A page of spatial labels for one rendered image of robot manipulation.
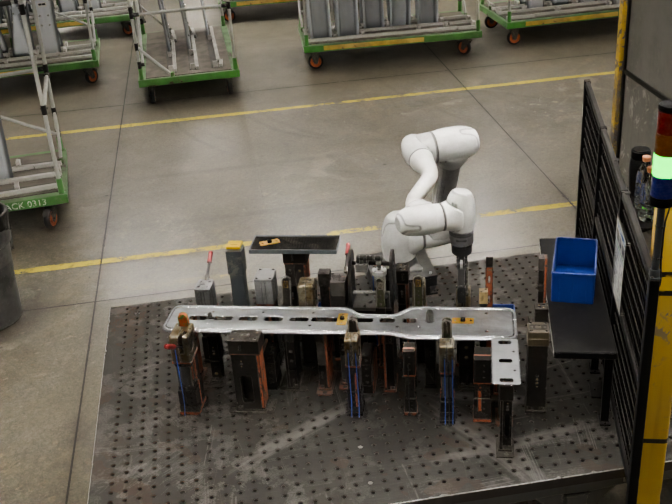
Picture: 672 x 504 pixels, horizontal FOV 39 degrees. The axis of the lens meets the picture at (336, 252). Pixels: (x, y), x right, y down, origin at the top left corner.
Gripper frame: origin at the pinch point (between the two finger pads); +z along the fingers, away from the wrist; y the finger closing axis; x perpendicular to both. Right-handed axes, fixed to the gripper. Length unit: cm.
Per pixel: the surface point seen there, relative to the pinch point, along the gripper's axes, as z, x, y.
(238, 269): 7, -94, -30
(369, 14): 69, -112, -723
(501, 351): 13.3, 14.5, 20.5
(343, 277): 5, -48, -20
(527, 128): 114, 48, -480
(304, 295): 9, -63, -11
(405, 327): 13.2, -21.3, 5.3
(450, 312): 13.2, -4.6, -6.2
